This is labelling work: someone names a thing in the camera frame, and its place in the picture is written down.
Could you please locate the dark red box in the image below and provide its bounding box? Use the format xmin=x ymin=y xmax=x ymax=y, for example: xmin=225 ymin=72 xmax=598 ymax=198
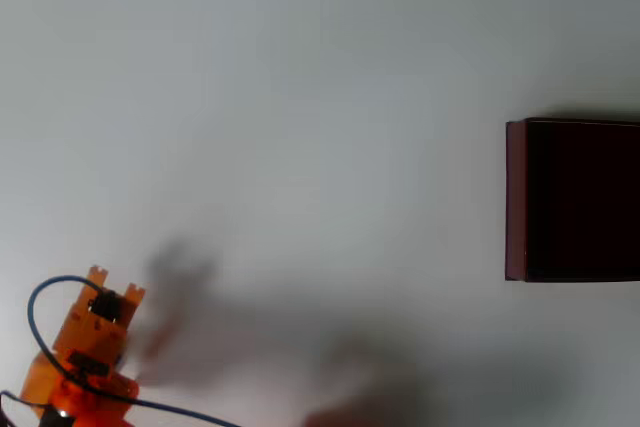
xmin=503 ymin=116 xmax=640 ymax=284

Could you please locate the light orange camera mount bracket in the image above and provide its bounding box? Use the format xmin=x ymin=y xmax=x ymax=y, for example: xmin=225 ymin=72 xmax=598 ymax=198
xmin=69 ymin=264 xmax=148 ymax=333

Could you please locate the small black camera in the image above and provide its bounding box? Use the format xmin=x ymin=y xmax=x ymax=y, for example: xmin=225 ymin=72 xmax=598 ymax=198
xmin=88 ymin=291 xmax=127 ymax=321

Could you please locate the thin blue camera cable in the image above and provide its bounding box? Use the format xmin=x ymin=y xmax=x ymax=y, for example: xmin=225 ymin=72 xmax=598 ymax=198
xmin=26 ymin=274 xmax=246 ymax=427

